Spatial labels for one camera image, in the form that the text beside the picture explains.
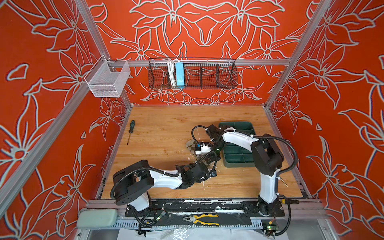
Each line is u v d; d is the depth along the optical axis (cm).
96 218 67
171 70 88
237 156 88
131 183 44
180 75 89
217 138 70
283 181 81
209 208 74
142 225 59
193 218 70
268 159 51
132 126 104
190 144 95
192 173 65
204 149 80
